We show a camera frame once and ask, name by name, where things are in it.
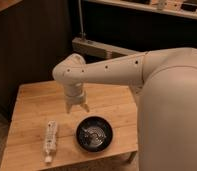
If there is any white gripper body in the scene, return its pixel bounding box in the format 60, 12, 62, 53
64, 83, 86, 108

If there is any black ceramic bowl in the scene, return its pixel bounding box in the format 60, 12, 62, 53
76, 116, 113, 152

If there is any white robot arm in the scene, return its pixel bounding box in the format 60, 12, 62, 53
52, 47, 197, 171

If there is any wooden table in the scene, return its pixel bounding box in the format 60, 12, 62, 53
0, 81, 138, 171

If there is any metal pole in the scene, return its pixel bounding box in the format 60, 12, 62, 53
78, 0, 86, 41

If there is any long wooden beam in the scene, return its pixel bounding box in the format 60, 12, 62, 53
72, 37, 136, 59

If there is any upper wooden shelf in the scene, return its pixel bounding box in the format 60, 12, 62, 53
84, 0, 197, 20

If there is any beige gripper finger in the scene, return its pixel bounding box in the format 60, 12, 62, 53
66, 104, 72, 114
81, 103, 90, 112

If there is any clear plastic bottle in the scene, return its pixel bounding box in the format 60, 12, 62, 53
43, 121, 58, 163

